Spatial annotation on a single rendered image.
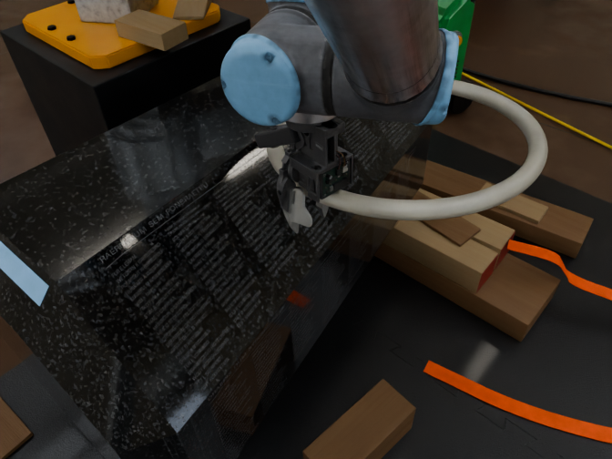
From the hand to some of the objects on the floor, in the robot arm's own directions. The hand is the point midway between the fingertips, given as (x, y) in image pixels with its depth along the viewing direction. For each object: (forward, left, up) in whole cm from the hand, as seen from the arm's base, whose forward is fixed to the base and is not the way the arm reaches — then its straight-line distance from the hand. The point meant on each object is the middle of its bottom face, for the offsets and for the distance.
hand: (307, 216), depth 86 cm
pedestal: (+113, -60, -81) cm, 152 cm away
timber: (-8, -1, -84) cm, 84 cm away
